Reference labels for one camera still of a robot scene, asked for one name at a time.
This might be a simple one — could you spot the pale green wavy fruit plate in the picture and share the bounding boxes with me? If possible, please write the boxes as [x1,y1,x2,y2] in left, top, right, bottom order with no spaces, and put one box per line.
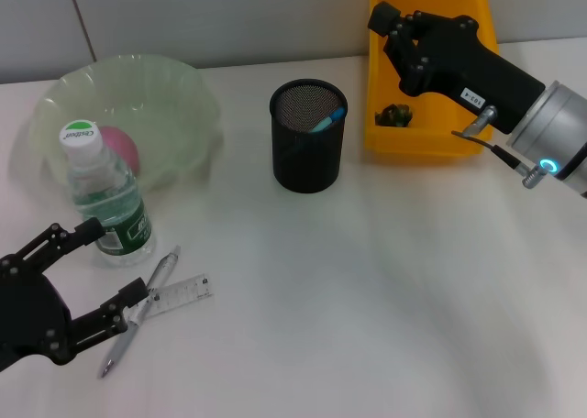
[29,53,224,193]

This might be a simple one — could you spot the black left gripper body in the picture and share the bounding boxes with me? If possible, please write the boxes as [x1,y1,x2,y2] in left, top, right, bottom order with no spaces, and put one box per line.
[0,251,75,373]

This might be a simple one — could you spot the transparent plastic ruler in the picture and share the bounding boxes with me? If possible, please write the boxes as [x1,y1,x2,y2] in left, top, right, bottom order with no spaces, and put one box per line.
[126,274,216,323]

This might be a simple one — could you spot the right gripper cable with connector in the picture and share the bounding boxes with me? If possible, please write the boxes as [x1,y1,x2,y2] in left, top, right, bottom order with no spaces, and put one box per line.
[451,105,549,190]

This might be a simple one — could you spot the green plastic wrapper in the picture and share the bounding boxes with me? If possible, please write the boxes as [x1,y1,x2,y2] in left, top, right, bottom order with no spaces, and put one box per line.
[374,102,415,128]

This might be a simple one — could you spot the silver grey pen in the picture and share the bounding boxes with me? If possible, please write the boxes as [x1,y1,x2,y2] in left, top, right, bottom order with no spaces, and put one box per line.
[100,246,182,379]

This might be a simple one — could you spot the black mesh pen holder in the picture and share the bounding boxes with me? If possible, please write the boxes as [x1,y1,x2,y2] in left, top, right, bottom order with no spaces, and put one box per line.
[269,79,349,194]

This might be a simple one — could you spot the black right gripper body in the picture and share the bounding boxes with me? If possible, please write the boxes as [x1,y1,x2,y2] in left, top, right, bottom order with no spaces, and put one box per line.
[397,15,548,136]

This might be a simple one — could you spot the clear water bottle green label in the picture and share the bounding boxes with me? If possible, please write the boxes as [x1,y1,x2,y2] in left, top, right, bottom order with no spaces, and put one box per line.
[58,119,157,268]

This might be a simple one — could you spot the yellow plastic bin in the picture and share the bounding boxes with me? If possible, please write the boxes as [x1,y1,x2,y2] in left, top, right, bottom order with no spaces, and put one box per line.
[364,0,501,159]

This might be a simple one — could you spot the pink peach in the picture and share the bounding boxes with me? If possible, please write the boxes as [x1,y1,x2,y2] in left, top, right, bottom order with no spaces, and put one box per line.
[98,126,141,174]

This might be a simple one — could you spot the blue scissors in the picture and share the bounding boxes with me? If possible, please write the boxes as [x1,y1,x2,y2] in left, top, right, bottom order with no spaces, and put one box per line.
[311,106,346,134]

